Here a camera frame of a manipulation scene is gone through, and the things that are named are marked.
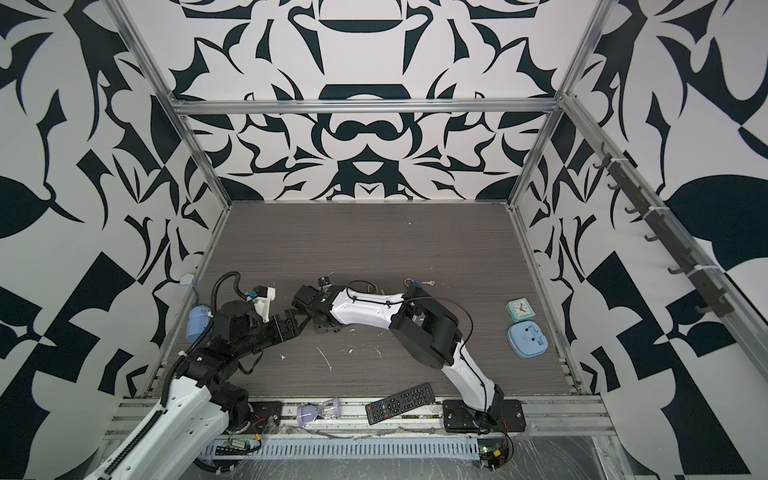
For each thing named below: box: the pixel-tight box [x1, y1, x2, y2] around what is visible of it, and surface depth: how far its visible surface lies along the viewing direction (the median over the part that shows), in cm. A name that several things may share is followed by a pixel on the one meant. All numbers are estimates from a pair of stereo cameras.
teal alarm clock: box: [506, 297, 536, 323], surface depth 93 cm
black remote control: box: [365, 382, 436, 425], surface depth 77 cm
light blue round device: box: [507, 320, 549, 359], surface depth 86 cm
